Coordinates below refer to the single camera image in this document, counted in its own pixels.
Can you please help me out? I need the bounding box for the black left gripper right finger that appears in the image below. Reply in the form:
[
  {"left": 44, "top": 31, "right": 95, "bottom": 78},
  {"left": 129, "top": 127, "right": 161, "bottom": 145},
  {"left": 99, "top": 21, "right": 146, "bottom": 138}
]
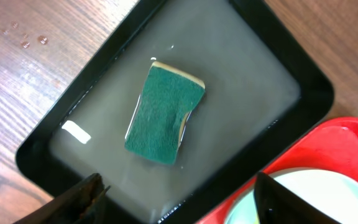
[{"left": 254, "top": 172, "right": 338, "bottom": 224}]

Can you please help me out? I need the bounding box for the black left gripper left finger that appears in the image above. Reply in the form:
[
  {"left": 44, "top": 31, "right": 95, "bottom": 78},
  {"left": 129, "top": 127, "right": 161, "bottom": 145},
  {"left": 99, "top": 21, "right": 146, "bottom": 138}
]
[{"left": 14, "top": 174, "right": 109, "bottom": 224}]

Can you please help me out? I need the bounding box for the pale green plate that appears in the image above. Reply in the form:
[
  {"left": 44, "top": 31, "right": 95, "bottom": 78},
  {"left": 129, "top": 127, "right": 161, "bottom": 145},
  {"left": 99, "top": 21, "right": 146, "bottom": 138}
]
[{"left": 224, "top": 169, "right": 358, "bottom": 223}]

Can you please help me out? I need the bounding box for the green and yellow sponge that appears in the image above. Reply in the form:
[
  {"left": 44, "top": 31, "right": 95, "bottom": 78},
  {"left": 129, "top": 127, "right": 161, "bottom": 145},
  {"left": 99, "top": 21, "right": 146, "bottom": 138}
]
[{"left": 124, "top": 61, "right": 206, "bottom": 165}]

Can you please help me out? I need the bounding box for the red plastic tray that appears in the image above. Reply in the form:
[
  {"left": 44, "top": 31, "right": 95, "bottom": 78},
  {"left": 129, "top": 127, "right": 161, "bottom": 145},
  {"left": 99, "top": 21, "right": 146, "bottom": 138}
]
[{"left": 200, "top": 117, "right": 358, "bottom": 224}]

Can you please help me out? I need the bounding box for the black water tray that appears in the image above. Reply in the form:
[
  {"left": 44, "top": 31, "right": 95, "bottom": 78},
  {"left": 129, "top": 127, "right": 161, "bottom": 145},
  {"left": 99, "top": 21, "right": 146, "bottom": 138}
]
[{"left": 16, "top": 0, "right": 334, "bottom": 223}]

